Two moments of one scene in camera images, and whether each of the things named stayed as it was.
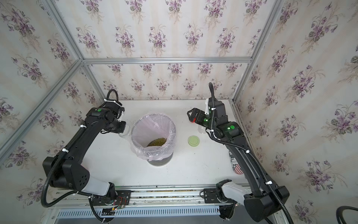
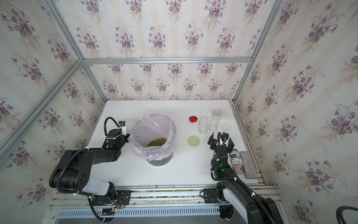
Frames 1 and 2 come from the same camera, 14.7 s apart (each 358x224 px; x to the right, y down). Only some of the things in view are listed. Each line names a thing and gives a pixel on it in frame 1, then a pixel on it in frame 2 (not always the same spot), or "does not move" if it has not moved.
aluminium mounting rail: x=142 y=196 does not move
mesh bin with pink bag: x=153 y=137 does not move
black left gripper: x=120 y=129 → x=127 y=136
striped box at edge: x=236 y=167 does not move
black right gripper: x=201 y=115 → x=214 y=141
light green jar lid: x=193 y=141 does not move
